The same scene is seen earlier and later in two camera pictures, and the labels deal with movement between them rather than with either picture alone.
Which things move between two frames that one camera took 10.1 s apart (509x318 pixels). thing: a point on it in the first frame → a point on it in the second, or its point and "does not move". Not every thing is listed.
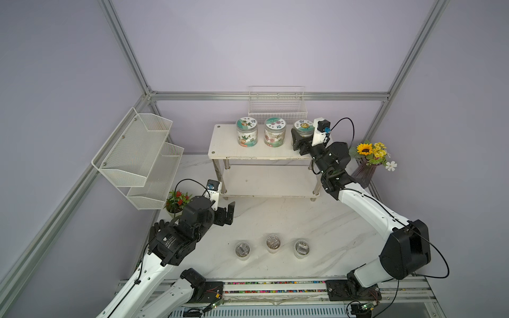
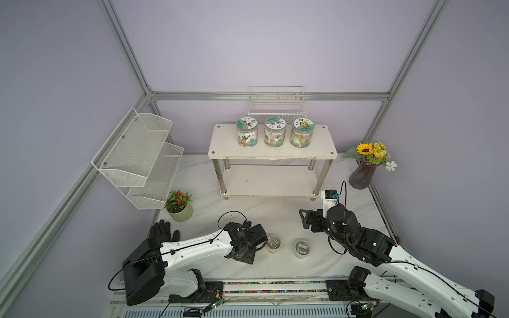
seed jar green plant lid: [246, 131] does not move
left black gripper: [221, 219] → [250, 256]
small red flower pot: [175, 202] does not move
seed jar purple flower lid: [274, 132] does not move
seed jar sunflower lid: [305, 128] does not move
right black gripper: [299, 143] → [317, 215]
